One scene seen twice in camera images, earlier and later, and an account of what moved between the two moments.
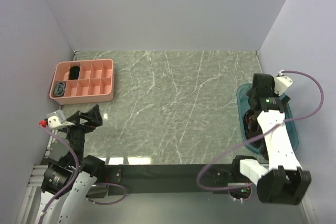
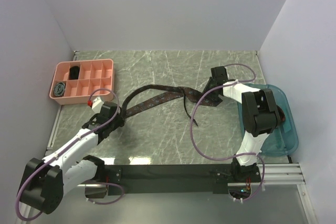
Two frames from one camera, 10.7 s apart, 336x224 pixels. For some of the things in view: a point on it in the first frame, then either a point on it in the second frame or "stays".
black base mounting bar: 166,178 stays
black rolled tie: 74,72 stays
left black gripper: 92,115 to 119,120
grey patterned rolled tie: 59,89 stays
